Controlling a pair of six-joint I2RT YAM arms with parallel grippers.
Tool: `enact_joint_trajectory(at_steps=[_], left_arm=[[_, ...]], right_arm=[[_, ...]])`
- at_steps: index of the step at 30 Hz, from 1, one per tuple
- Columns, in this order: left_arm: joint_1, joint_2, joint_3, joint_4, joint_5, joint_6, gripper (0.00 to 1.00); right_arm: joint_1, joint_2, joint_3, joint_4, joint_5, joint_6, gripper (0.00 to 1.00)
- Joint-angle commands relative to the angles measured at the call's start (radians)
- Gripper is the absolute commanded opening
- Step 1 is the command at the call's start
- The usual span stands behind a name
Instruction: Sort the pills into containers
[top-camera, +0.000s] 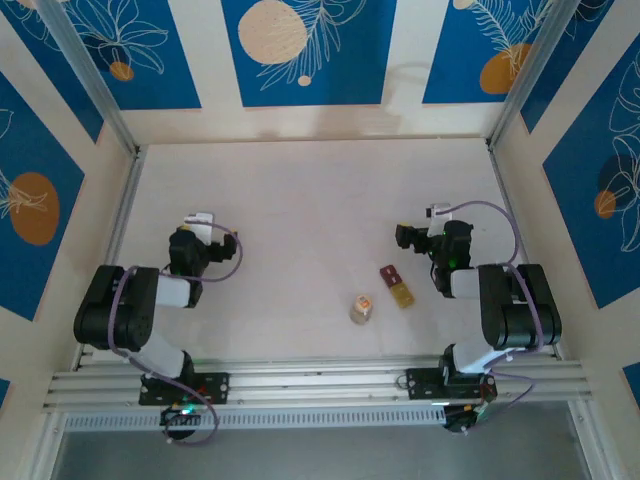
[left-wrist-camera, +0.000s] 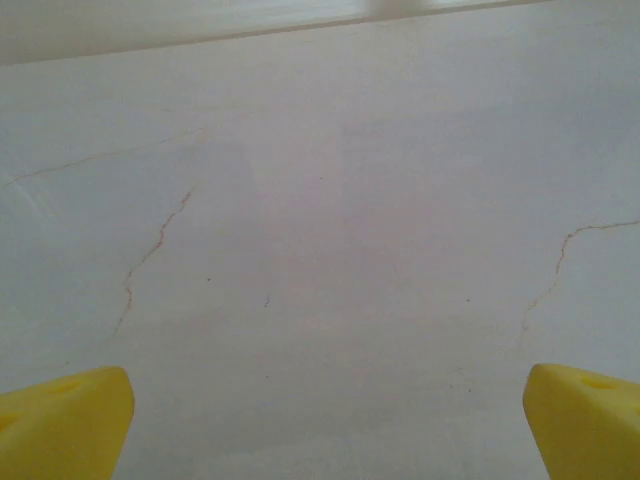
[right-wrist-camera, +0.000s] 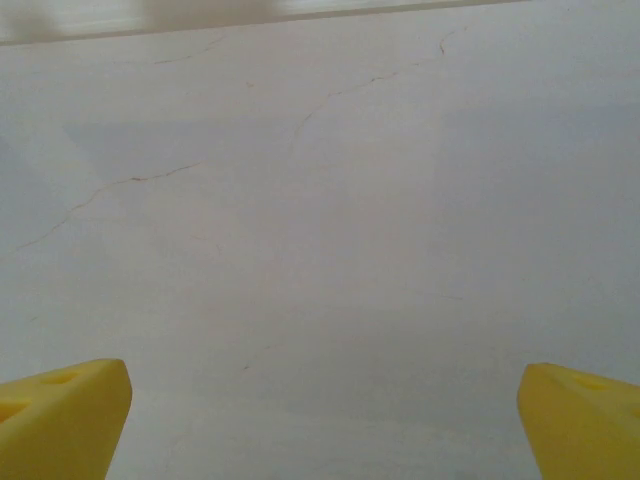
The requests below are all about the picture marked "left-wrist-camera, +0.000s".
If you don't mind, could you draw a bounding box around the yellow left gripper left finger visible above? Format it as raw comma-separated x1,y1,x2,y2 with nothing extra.
0,365,136,480

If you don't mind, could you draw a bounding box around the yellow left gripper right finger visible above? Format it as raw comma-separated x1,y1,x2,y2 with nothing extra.
522,362,640,480

